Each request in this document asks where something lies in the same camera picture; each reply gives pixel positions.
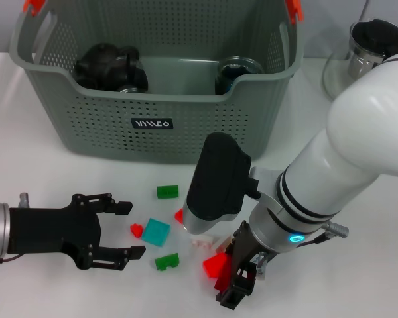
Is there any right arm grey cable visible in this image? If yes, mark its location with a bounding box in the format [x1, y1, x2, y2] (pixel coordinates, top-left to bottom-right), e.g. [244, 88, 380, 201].
[298, 221, 350, 248]

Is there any teal square toy plate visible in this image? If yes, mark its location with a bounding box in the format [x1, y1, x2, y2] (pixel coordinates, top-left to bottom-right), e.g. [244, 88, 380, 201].
[141, 217, 171, 248]

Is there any grey-green perforated storage bin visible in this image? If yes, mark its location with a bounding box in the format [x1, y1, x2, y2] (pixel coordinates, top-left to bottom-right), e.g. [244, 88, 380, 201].
[8, 0, 304, 165]

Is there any green toy brick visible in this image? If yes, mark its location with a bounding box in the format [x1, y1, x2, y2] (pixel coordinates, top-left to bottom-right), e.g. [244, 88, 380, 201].
[154, 252, 180, 272]
[156, 185, 180, 199]

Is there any black clay teapot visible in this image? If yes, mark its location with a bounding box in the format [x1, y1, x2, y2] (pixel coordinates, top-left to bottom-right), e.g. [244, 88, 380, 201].
[73, 42, 123, 90]

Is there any bright red toy brick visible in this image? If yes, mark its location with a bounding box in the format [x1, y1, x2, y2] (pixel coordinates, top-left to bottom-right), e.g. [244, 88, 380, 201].
[202, 252, 229, 278]

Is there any orange bin handle clip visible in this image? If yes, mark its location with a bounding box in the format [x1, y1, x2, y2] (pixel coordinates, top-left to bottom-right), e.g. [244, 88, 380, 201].
[285, 0, 302, 26]
[22, 0, 47, 16]

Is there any dark red brick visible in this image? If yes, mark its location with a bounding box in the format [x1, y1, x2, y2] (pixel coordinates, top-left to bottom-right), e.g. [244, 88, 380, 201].
[214, 260, 235, 293]

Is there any glass coffee pot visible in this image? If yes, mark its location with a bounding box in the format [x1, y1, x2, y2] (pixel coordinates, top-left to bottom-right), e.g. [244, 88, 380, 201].
[322, 19, 398, 100]

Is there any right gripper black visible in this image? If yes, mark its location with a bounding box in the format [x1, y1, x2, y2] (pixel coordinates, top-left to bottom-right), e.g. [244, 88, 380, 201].
[215, 220, 269, 311]

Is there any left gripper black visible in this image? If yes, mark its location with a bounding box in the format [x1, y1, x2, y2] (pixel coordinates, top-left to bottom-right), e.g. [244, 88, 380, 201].
[7, 191, 147, 272]

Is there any right gripper silver plug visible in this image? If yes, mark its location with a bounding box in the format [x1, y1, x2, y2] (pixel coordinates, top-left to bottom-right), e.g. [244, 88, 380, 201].
[253, 250, 270, 276]

